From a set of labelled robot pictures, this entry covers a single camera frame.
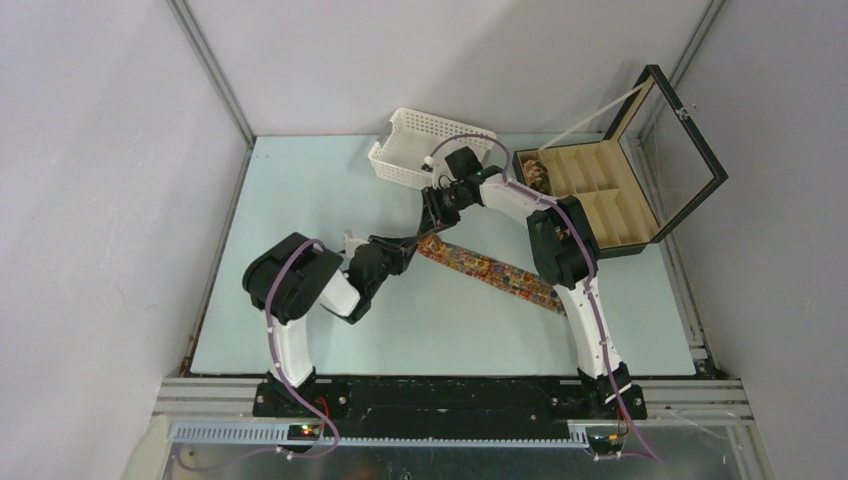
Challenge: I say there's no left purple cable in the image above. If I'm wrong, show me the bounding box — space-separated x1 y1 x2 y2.
173 238 342 473

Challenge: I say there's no purple cable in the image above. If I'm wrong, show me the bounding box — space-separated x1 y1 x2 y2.
173 238 342 473
423 134 664 462

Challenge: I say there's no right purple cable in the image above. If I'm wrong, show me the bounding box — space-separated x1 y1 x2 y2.
423 134 664 462

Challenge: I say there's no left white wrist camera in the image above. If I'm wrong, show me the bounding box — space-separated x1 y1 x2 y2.
342 229 369 259

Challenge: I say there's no rolled tie far compartment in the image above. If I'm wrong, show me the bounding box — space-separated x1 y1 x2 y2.
521 157 552 195

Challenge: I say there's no white perforated plastic basket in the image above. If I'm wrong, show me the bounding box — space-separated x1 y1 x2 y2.
367 107 497 190

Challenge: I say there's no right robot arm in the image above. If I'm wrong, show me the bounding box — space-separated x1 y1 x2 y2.
418 147 631 418

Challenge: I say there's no colourful patterned tie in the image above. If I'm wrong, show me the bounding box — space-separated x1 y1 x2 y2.
417 234 565 315

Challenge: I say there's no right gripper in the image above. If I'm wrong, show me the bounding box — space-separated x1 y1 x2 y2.
418 185 475 238

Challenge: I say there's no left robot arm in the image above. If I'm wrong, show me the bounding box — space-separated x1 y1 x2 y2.
242 231 419 417

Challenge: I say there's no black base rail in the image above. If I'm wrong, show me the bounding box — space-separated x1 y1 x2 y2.
252 374 647 441

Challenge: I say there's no black compartment tie box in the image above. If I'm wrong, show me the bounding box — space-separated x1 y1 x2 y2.
512 64 728 258

